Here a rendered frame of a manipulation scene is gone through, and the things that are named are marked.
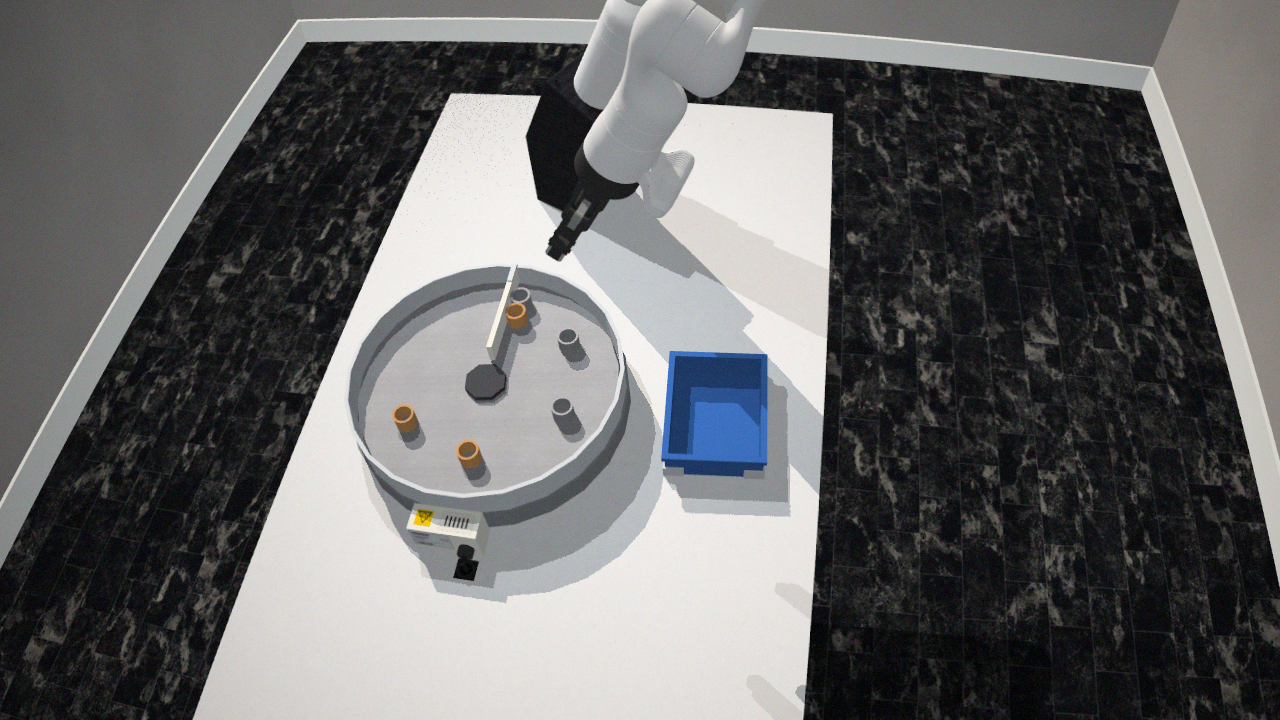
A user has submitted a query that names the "blue open-top crate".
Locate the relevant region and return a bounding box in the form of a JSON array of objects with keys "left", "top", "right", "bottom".
[{"left": 660, "top": 351, "right": 767, "bottom": 479}]

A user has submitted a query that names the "grey metal bushing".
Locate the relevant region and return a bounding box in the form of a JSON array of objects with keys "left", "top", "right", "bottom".
[
  {"left": 509, "top": 287, "right": 532, "bottom": 311},
  {"left": 557, "top": 328, "right": 580, "bottom": 354},
  {"left": 550, "top": 396, "right": 575, "bottom": 425}
]

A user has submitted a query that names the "bronze bushing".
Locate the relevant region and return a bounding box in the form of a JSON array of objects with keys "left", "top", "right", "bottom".
[
  {"left": 506, "top": 304, "right": 529, "bottom": 329},
  {"left": 392, "top": 405, "right": 419, "bottom": 432},
  {"left": 456, "top": 439, "right": 483, "bottom": 469}
]

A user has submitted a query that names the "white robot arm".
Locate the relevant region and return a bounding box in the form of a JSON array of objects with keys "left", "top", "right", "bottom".
[{"left": 573, "top": 0, "right": 765, "bottom": 218}]

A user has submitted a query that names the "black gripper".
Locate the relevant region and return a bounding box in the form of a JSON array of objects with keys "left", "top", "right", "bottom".
[{"left": 545, "top": 141, "right": 639, "bottom": 263}]

